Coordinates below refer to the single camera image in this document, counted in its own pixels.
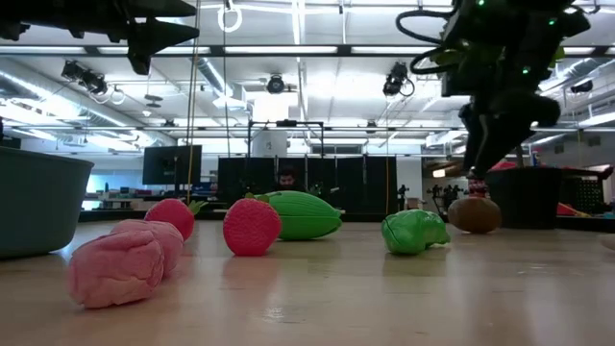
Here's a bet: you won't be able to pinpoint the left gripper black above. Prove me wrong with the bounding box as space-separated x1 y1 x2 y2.
42 0 201 77

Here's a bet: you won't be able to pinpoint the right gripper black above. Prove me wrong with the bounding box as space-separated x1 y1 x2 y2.
439 28 566 180

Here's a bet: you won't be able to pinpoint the brown toy kiwi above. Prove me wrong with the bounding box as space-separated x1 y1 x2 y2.
447 196 504 235

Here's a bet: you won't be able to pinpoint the green toy lettuce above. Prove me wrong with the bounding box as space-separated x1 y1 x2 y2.
381 209 452 256

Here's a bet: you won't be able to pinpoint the red toy strawberry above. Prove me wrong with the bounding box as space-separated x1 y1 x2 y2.
143 198 209 242
222 192 283 258

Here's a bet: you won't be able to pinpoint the green toy corn cob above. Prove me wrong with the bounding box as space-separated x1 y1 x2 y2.
254 190 343 241

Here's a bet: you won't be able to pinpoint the teal plastic tupperware container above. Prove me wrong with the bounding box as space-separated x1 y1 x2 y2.
0 146 95 260

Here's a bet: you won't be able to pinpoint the pink lumpy toy produce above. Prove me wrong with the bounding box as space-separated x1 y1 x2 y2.
110 218 185 279
65 229 165 309

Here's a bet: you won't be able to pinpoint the green leafy potted plant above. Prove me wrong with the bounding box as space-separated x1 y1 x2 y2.
430 45 568 169

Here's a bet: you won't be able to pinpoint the black plant pot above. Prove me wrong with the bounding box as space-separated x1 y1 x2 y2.
484 166 563 230

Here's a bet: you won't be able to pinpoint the black tripod stands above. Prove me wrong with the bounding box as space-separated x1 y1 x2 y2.
427 184 465 216

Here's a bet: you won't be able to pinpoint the black perforated crate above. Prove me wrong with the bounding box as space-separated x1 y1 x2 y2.
559 165 615 216

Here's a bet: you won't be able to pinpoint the black computer monitor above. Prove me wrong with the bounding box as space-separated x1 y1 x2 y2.
142 144 204 186

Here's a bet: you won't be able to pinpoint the black partition panels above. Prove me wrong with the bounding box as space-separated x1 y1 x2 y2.
217 155 399 215

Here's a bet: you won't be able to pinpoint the person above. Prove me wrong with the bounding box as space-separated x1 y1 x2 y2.
272 165 308 194

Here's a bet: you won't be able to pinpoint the white cable ring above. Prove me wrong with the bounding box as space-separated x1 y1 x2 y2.
216 0 244 35

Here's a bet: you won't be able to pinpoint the hanging black cable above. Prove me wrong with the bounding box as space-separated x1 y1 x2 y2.
221 0 232 158

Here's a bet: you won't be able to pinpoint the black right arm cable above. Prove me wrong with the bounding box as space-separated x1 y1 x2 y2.
396 9 462 76

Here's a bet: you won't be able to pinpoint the black overhead frame bar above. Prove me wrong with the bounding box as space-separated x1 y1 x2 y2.
0 44 615 58

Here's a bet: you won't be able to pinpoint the black aluminium table frame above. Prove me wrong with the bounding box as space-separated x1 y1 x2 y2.
79 209 615 233

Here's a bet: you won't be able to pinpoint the black metal stand frame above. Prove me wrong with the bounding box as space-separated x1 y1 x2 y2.
246 119 326 160

